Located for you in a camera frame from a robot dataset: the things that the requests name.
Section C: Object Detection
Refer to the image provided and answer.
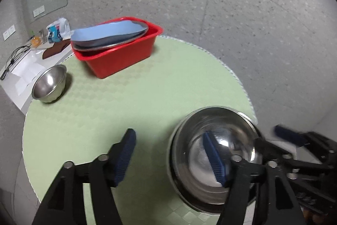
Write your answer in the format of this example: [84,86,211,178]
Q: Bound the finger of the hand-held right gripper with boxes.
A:
[253,137,298,170]
[274,124,316,148]

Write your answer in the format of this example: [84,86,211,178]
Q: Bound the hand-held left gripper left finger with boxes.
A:
[32,128,137,225]

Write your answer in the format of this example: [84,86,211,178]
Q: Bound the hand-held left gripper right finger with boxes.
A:
[202,131,307,225]

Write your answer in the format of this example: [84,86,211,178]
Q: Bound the large stainless steel bowl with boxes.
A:
[167,110,262,214]
[171,106,262,189]

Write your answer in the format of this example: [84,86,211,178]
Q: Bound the green round table mat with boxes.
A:
[22,35,258,225]

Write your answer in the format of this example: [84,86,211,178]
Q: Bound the red plastic basin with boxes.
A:
[71,17,164,79]

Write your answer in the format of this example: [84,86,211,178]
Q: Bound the small stainless steel bowl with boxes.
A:
[32,65,67,104]

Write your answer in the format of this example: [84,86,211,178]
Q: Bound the stainless steel plate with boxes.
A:
[72,20,149,52]

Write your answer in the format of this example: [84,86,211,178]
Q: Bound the white side table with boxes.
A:
[0,40,75,111]

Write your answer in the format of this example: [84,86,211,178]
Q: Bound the white paper sheets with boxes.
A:
[14,55,47,95]

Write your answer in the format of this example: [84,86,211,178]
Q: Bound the blue plate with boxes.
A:
[71,19,148,42]

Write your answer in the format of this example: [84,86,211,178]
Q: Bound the brown cloth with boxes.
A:
[42,40,72,60]

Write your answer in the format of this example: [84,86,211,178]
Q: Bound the white plastic bag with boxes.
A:
[47,18,73,43]

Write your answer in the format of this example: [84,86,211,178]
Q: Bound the black cable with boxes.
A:
[0,44,32,81]

